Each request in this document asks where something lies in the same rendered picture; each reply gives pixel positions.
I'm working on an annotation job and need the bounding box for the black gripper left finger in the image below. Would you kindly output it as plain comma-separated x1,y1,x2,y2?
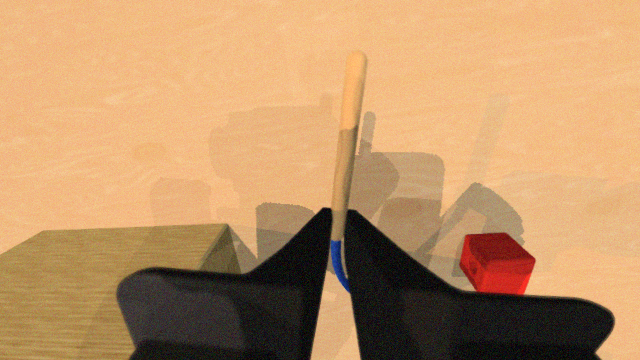
116,207,333,360

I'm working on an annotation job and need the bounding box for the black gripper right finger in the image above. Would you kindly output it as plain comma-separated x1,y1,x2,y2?
344,209,616,360

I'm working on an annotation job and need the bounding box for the blue string with wooden stick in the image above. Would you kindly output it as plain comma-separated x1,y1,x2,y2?
331,51,367,294

